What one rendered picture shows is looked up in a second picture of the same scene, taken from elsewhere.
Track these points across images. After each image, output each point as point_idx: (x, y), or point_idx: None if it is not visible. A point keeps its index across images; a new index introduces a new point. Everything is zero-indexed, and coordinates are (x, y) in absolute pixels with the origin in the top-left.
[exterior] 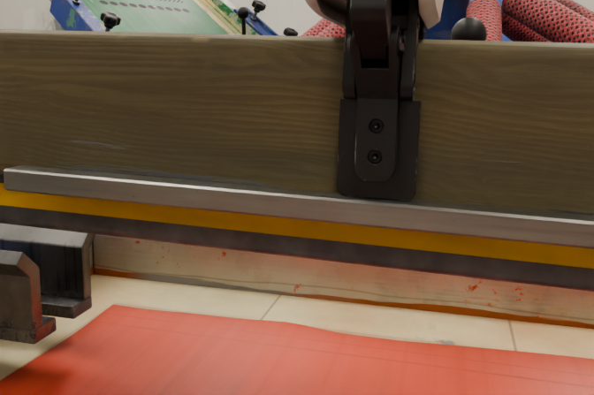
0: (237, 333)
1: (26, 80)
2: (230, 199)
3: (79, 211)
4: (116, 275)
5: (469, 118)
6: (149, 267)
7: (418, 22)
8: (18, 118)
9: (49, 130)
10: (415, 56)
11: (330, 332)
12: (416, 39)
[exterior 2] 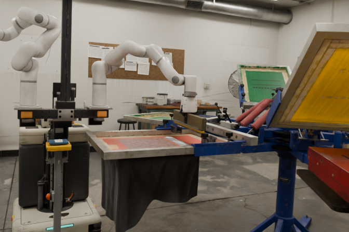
0: (191, 138)
1: (175, 113)
2: (179, 122)
3: (177, 123)
4: (192, 134)
5: (188, 119)
6: (194, 133)
7: (185, 112)
8: (174, 116)
9: (175, 117)
10: (185, 114)
11: (198, 139)
12: (185, 113)
